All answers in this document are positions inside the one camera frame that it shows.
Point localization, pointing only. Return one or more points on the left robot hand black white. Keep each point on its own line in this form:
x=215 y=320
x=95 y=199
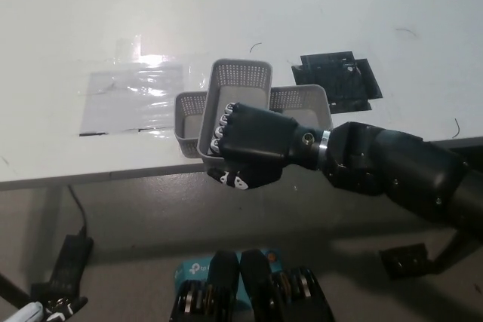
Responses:
x=56 y=310

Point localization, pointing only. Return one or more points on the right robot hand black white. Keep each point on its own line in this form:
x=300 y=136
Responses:
x=260 y=141

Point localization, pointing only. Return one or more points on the small grey perforated basket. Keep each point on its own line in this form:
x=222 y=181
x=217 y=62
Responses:
x=241 y=88

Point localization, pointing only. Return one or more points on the teal router box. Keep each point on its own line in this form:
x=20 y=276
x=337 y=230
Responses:
x=196 y=270

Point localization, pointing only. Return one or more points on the black table foot plate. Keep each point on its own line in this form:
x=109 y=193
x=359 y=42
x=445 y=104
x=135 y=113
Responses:
x=41 y=292
x=403 y=261

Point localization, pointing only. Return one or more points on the black power adapter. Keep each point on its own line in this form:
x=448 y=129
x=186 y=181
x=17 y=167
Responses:
x=71 y=265

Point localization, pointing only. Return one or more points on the long grey perforated basket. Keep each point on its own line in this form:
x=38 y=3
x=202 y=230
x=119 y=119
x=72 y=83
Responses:
x=302 y=107

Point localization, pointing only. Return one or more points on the black tape patch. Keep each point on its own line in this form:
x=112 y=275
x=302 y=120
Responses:
x=336 y=80

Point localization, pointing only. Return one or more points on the clear plastic sheet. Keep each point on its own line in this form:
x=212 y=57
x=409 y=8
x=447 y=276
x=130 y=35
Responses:
x=124 y=103

